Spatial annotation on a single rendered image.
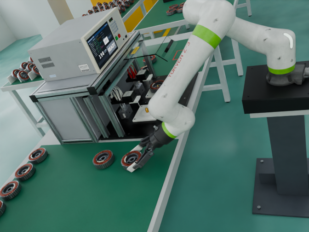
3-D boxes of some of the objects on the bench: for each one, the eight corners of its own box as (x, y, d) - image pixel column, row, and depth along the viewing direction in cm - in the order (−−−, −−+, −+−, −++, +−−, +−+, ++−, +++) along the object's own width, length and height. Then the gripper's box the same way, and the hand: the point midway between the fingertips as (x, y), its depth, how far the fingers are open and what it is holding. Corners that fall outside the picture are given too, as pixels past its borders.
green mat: (178, 139, 153) (178, 138, 153) (140, 252, 108) (139, 252, 108) (41, 145, 193) (41, 145, 193) (-29, 230, 148) (-29, 230, 148)
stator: (145, 153, 152) (142, 147, 150) (143, 169, 143) (140, 163, 141) (124, 157, 155) (122, 152, 153) (121, 173, 146) (118, 168, 144)
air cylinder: (133, 111, 186) (129, 103, 183) (128, 118, 180) (125, 111, 177) (125, 111, 188) (122, 104, 185) (121, 119, 182) (117, 112, 179)
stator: (169, 83, 196) (168, 78, 194) (163, 93, 189) (162, 88, 187) (154, 84, 202) (152, 80, 200) (148, 94, 194) (146, 89, 192)
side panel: (100, 139, 176) (74, 94, 159) (97, 142, 174) (71, 97, 157) (63, 141, 188) (36, 99, 171) (60, 144, 186) (32, 102, 169)
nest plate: (163, 104, 180) (162, 102, 180) (156, 120, 169) (155, 118, 169) (141, 107, 187) (140, 105, 186) (133, 122, 176) (132, 120, 175)
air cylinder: (145, 89, 203) (142, 82, 201) (141, 95, 198) (138, 88, 195) (138, 90, 206) (135, 83, 203) (134, 96, 200) (131, 89, 197)
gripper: (156, 117, 147) (127, 142, 157) (152, 149, 128) (121, 175, 138) (167, 125, 149) (138, 149, 160) (166, 159, 130) (133, 183, 141)
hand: (133, 159), depth 148 cm, fingers closed on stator, 11 cm apart
